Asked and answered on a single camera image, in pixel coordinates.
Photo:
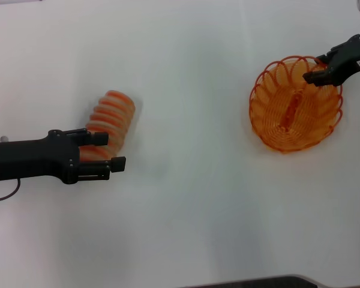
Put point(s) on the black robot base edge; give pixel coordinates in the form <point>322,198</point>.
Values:
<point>258,282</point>

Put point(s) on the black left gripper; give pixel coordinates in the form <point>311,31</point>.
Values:
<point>33,159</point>

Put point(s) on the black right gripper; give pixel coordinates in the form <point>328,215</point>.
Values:
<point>348,57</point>

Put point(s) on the orange striped bread roll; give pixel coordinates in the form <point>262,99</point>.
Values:
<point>114,111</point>

